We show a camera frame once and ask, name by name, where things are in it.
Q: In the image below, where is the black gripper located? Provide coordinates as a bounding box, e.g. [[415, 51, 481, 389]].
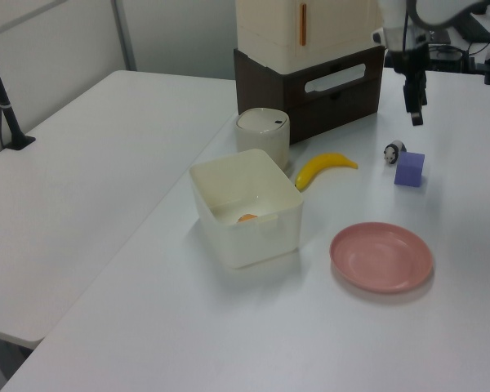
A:
[[385, 40, 430, 127]]

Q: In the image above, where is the purple foam cube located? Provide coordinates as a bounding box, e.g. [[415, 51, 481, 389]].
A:
[[393, 150, 426, 189]]

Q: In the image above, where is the pink plastic plate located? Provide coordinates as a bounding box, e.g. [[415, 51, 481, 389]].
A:
[[329, 221, 434, 294]]

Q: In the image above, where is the panda figurine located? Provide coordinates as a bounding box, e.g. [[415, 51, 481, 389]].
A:
[[382, 140, 409, 166]]

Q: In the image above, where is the black background equipment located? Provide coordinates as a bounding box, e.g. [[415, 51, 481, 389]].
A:
[[426, 16, 490, 74]]

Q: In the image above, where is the yellow toy banana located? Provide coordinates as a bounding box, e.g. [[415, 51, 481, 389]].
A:
[[294, 152, 359, 191]]

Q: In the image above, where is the dark brown drawer cabinet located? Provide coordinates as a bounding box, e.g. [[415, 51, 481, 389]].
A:
[[233, 44, 387, 145]]

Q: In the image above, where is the small beige lidded bin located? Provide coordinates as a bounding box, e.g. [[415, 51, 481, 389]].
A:
[[234, 107, 292, 171]]

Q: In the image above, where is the cream open plastic box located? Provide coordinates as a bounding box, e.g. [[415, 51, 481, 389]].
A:
[[188, 148, 304, 270]]

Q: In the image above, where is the cream storage box with handles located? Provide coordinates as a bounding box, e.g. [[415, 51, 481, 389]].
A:
[[235, 0, 387, 75]]

